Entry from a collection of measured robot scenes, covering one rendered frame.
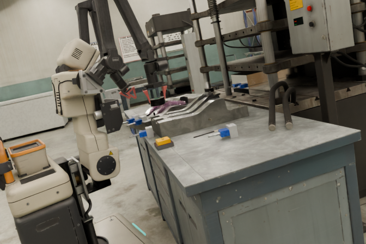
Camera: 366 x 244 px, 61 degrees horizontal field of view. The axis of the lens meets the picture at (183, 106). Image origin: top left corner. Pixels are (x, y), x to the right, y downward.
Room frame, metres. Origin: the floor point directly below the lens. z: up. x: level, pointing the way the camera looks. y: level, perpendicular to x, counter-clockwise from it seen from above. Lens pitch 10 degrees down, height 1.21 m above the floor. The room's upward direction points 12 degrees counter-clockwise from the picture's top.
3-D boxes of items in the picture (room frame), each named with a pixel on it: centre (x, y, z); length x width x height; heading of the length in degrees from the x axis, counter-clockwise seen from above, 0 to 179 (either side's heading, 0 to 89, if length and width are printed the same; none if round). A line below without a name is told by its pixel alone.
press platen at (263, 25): (2.52, -0.78, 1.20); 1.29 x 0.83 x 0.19; 15
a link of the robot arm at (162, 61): (1.67, 0.10, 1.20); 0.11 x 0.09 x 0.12; 122
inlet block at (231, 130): (1.35, -0.15, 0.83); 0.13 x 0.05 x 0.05; 97
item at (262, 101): (2.54, -0.78, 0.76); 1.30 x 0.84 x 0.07; 15
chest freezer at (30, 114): (7.84, 3.77, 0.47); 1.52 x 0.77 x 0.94; 102
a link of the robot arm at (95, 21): (1.97, 0.41, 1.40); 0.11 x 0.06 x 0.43; 31
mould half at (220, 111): (1.74, -0.07, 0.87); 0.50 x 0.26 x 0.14; 105
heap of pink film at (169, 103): (2.06, 0.10, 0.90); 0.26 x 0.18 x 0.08; 122
